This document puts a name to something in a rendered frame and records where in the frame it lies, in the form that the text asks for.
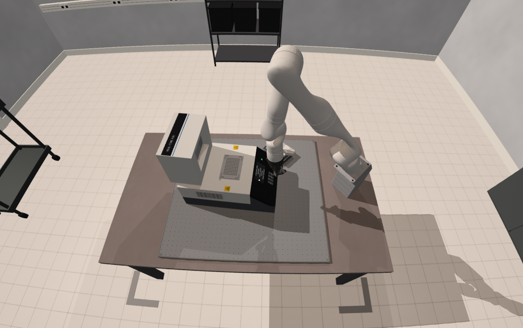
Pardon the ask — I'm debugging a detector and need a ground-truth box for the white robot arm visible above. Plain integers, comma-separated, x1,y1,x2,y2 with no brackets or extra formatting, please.
260,45,363,174

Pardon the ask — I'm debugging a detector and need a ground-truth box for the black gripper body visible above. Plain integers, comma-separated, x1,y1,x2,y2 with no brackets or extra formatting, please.
267,158,284,170

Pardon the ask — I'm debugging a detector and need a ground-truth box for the dark grey rectangular frame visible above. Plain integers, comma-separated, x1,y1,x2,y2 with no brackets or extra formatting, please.
263,146,292,165

